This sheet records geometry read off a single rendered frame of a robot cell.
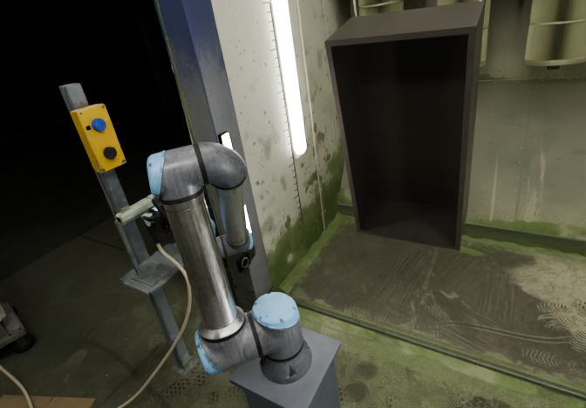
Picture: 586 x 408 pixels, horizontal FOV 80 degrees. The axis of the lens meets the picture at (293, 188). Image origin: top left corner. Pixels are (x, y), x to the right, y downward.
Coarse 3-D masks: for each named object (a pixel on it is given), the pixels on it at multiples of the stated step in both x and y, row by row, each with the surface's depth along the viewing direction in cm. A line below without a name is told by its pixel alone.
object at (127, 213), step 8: (144, 200) 150; (128, 208) 144; (136, 208) 145; (144, 208) 148; (120, 216) 140; (128, 216) 142; (136, 216) 146; (120, 224) 142; (152, 224) 153; (152, 232) 154
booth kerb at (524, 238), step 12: (468, 228) 268; (480, 228) 263; (492, 228) 258; (504, 228) 254; (504, 240) 257; (516, 240) 253; (528, 240) 249; (540, 240) 245; (552, 240) 241; (564, 240) 237; (576, 240) 233; (564, 252) 240; (576, 252) 236
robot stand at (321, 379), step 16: (304, 336) 137; (320, 336) 136; (320, 352) 129; (336, 352) 129; (240, 368) 128; (256, 368) 127; (320, 368) 124; (240, 384) 122; (256, 384) 121; (272, 384) 120; (288, 384) 120; (304, 384) 119; (320, 384) 119; (336, 384) 137; (256, 400) 124; (272, 400) 116; (288, 400) 115; (304, 400) 114; (320, 400) 124; (336, 400) 139
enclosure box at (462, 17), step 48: (336, 48) 166; (384, 48) 180; (432, 48) 169; (480, 48) 157; (336, 96) 170; (384, 96) 196; (432, 96) 184; (384, 144) 216; (432, 144) 201; (384, 192) 240; (432, 192) 222; (432, 240) 206
